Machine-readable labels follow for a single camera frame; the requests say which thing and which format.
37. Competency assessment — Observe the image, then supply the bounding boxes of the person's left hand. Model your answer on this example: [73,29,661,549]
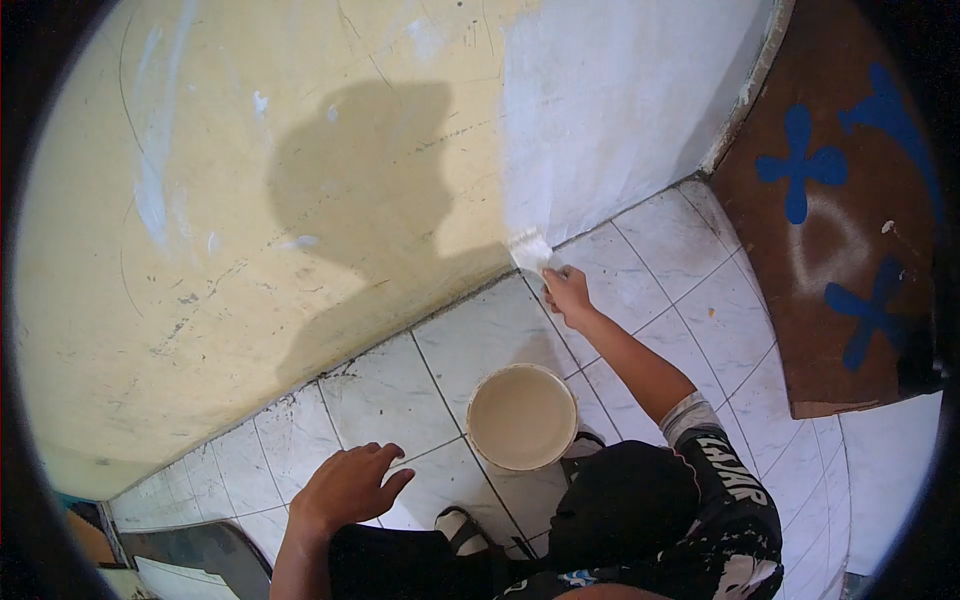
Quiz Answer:
[288,441,417,538]

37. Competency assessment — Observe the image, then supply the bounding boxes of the person's right hand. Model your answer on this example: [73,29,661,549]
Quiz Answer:
[541,264,599,332]

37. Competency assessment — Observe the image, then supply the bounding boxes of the person's right fingers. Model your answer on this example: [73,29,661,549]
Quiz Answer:
[541,266,573,315]

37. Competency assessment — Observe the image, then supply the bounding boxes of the person's left thumb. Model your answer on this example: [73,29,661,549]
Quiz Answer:
[377,468,417,505]

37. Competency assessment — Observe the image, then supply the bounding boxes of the person's left fingers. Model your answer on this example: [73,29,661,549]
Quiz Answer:
[321,445,374,472]

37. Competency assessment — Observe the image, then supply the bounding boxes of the white paint brush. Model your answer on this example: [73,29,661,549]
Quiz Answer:
[508,227,557,280]

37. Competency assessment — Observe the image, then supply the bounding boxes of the white paint bucket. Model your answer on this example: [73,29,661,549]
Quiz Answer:
[465,363,580,474]

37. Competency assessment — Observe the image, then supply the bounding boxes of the dark grey board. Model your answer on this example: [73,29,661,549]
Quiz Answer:
[120,519,275,600]

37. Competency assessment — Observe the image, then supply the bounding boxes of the white sheet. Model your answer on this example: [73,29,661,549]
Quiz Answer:
[133,555,230,600]

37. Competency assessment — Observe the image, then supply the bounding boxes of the person's legs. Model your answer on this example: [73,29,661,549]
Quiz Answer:
[328,430,703,600]

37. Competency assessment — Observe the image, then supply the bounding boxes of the brown door with blue flowers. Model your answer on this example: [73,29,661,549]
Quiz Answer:
[708,0,948,420]

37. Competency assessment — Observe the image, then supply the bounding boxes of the person's body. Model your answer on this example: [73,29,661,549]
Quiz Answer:
[496,390,786,600]

